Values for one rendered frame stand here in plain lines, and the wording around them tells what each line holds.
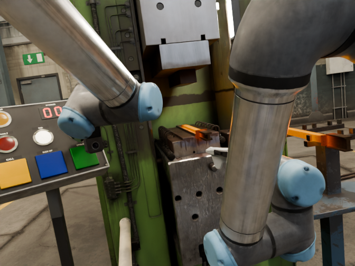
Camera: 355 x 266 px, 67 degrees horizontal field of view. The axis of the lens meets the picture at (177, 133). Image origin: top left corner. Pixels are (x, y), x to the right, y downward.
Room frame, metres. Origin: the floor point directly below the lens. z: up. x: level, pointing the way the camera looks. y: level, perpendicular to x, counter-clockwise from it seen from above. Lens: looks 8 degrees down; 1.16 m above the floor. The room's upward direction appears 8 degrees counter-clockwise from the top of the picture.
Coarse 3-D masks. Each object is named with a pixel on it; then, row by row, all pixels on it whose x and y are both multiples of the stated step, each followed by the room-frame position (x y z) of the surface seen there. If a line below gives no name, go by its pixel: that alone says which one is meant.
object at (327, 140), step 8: (288, 128) 1.08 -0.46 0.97; (296, 136) 1.00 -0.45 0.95; (304, 136) 0.95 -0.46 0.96; (312, 136) 0.90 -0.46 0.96; (320, 136) 0.86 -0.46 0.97; (328, 136) 0.83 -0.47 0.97; (336, 136) 0.79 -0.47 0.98; (344, 136) 0.76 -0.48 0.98; (328, 144) 0.83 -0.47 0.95; (336, 144) 0.80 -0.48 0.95; (344, 144) 0.76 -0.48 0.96
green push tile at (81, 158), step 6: (72, 150) 0.84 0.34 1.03; (78, 150) 0.85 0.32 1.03; (84, 150) 0.86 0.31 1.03; (72, 156) 0.83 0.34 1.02; (78, 156) 0.84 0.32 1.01; (84, 156) 0.85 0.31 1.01; (90, 156) 0.86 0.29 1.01; (96, 156) 0.86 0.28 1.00; (78, 162) 0.83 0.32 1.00; (84, 162) 0.84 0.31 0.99; (90, 162) 0.84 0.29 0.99; (96, 162) 0.85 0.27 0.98; (78, 168) 0.82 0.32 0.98
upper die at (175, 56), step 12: (168, 48) 1.07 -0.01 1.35; (180, 48) 1.08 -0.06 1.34; (192, 48) 1.09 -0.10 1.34; (204, 48) 1.10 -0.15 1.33; (156, 60) 1.19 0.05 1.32; (168, 60) 1.07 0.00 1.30; (180, 60) 1.08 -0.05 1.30; (192, 60) 1.09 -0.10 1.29; (204, 60) 1.09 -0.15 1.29; (156, 72) 1.24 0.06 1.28; (168, 72) 1.22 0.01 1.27
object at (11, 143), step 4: (0, 140) 0.77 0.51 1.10; (4, 140) 0.78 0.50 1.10; (8, 140) 0.78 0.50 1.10; (12, 140) 0.79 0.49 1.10; (0, 144) 0.77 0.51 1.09; (4, 144) 0.77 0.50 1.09; (8, 144) 0.78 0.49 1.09; (12, 144) 0.78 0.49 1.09; (0, 148) 0.76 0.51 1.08; (4, 148) 0.77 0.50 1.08; (8, 148) 0.77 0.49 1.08; (12, 148) 0.78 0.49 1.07
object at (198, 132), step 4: (188, 128) 1.25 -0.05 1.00; (192, 128) 1.20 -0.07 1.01; (196, 128) 1.18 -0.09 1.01; (196, 132) 1.07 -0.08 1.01; (200, 132) 1.04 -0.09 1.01; (204, 132) 0.99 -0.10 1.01; (208, 132) 0.98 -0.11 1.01; (196, 136) 1.08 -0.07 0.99; (200, 136) 1.07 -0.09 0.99; (204, 136) 1.02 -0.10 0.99; (208, 136) 0.98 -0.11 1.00
